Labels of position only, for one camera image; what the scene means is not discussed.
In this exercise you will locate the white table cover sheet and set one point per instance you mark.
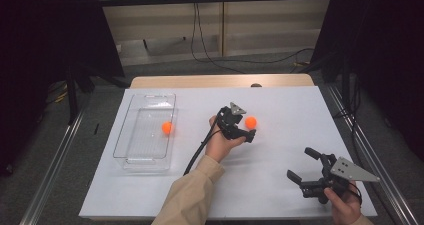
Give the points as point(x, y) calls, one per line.
point(266, 191)

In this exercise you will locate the metal floor rail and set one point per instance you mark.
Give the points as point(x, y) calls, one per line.
point(50, 178)
point(353, 125)

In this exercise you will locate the person's left hand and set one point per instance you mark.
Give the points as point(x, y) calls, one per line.
point(218, 146)

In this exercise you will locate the small black floor object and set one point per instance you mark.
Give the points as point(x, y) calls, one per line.
point(96, 128)

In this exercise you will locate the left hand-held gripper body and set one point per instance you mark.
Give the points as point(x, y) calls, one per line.
point(230, 123)

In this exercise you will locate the orange ball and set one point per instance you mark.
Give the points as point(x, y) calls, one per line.
point(250, 122)
point(167, 127)

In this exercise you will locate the person's right hand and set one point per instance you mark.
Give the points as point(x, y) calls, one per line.
point(345, 210)

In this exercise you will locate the black curtain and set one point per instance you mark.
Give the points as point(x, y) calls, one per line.
point(40, 51)
point(393, 51)

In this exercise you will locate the clear plastic container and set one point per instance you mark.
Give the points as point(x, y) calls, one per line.
point(143, 138)

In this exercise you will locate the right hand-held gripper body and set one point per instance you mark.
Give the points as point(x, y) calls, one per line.
point(348, 171)

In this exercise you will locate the black stand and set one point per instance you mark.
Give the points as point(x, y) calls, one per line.
point(71, 98)
point(346, 85)

